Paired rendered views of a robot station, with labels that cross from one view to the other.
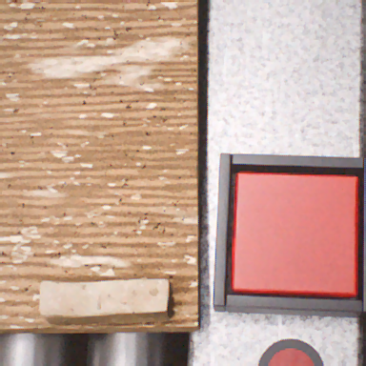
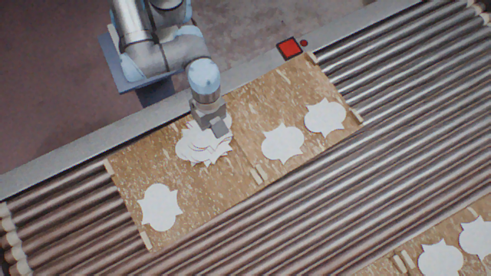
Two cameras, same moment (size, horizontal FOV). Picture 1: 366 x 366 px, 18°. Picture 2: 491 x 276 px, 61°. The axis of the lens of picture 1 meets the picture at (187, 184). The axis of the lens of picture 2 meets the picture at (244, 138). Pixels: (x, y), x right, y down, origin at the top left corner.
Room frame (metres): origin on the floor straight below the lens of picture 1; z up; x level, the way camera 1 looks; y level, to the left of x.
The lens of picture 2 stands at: (0.85, 0.45, 2.26)
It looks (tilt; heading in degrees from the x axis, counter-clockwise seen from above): 70 degrees down; 223
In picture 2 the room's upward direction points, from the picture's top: 5 degrees clockwise
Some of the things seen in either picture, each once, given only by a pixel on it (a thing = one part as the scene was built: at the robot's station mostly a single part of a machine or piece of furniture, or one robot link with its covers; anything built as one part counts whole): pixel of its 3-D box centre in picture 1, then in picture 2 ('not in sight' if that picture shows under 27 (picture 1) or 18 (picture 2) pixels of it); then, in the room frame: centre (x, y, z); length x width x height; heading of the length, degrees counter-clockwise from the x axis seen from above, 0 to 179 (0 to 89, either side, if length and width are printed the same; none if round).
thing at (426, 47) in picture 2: not in sight; (279, 121); (0.34, 0.14, 0.90); 1.95 x 0.05 x 0.05; 167
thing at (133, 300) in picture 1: (107, 302); (311, 58); (0.10, 0.05, 0.95); 0.06 x 0.02 x 0.03; 80
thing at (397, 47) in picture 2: not in sight; (271, 110); (0.33, 0.09, 0.90); 1.95 x 0.05 x 0.05; 167
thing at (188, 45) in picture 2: not in sight; (186, 50); (0.55, -0.07, 1.33); 0.11 x 0.11 x 0.08; 68
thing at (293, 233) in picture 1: (294, 235); (289, 48); (0.12, -0.05, 0.92); 0.06 x 0.06 x 0.01; 77
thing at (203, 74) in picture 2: not in sight; (204, 80); (0.57, 0.03, 1.33); 0.09 x 0.08 x 0.11; 68
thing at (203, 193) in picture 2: not in sight; (183, 174); (0.72, 0.07, 0.93); 0.41 x 0.35 x 0.02; 170
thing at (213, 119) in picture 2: not in sight; (211, 114); (0.58, 0.06, 1.17); 0.12 x 0.09 x 0.16; 82
